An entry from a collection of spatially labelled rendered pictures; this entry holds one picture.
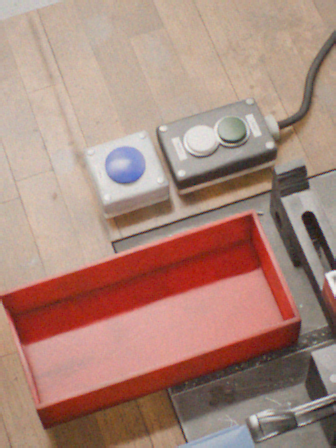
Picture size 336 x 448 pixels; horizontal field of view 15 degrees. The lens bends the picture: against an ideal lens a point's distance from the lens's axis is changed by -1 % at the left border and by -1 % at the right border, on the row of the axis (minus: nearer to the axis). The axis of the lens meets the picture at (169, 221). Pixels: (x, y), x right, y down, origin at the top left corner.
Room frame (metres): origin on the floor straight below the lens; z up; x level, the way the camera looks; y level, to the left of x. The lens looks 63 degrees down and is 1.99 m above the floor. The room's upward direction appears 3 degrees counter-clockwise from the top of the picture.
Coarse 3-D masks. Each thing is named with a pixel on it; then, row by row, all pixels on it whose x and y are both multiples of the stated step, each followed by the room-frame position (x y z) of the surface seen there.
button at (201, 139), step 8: (192, 128) 0.63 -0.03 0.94; (200, 128) 0.63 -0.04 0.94; (208, 128) 0.63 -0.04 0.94; (192, 136) 0.62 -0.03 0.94; (200, 136) 0.62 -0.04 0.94; (208, 136) 0.62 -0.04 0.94; (192, 144) 0.61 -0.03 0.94; (200, 144) 0.61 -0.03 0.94; (208, 144) 0.61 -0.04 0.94; (200, 152) 0.61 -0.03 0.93
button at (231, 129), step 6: (222, 120) 0.64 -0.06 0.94; (228, 120) 0.64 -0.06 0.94; (234, 120) 0.64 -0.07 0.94; (240, 120) 0.64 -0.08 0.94; (222, 126) 0.63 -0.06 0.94; (228, 126) 0.63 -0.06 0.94; (234, 126) 0.63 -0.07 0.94; (240, 126) 0.63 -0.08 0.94; (246, 126) 0.63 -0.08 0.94; (222, 132) 0.63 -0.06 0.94; (228, 132) 0.63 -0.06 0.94; (234, 132) 0.63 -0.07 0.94; (240, 132) 0.62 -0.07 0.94; (246, 132) 0.63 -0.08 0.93; (222, 138) 0.62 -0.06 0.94; (228, 138) 0.62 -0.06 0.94; (234, 138) 0.62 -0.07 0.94; (240, 138) 0.62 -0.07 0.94
